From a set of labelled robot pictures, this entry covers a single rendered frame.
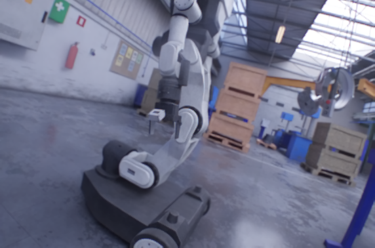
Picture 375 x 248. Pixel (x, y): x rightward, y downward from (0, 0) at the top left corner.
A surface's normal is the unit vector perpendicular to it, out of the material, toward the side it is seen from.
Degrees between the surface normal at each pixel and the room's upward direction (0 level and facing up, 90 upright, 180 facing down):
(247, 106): 90
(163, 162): 90
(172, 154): 115
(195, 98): 90
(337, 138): 90
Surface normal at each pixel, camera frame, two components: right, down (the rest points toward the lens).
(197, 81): -0.36, 0.35
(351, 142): -0.14, -0.02
